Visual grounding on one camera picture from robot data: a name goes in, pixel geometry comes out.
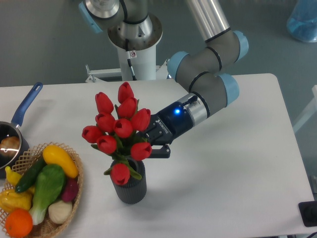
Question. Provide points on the orange fruit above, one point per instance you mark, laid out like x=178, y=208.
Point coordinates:
x=19, y=223

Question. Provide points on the blue plastic bag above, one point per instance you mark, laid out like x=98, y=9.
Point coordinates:
x=302, y=23

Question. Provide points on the woven wicker basket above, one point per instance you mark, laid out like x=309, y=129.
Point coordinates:
x=47, y=228

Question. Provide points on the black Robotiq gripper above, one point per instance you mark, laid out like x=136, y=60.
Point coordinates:
x=165, y=126

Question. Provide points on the green bok choy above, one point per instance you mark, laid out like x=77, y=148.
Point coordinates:
x=48, y=186

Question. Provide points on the black device at edge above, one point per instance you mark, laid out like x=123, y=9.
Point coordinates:
x=308, y=211

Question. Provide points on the white garlic bulb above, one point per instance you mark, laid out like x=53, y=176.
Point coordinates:
x=60, y=211

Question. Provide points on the white frame at right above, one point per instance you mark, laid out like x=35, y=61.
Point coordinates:
x=309, y=110

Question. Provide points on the dark green cucumber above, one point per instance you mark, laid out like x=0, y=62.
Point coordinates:
x=30, y=176

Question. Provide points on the yellow squash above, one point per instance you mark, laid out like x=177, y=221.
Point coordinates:
x=54, y=154

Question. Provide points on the purple red radish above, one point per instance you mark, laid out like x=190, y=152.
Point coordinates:
x=70, y=191

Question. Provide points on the red tulip bouquet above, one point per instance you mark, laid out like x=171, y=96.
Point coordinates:
x=115, y=133

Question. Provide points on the white metal base frame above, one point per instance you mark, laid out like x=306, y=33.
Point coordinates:
x=114, y=74

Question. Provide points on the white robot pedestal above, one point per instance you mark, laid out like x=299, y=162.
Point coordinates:
x=136, y=46

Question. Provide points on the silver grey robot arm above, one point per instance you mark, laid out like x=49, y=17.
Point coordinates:
x=208, y=90

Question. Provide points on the dark grey ribbed vase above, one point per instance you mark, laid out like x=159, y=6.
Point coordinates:
x=130, y=182

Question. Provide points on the blue handled saucepan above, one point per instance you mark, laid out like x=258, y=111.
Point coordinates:
x=8, y=129

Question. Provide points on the brown bread roll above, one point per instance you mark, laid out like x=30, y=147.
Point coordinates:
x=9, y=146

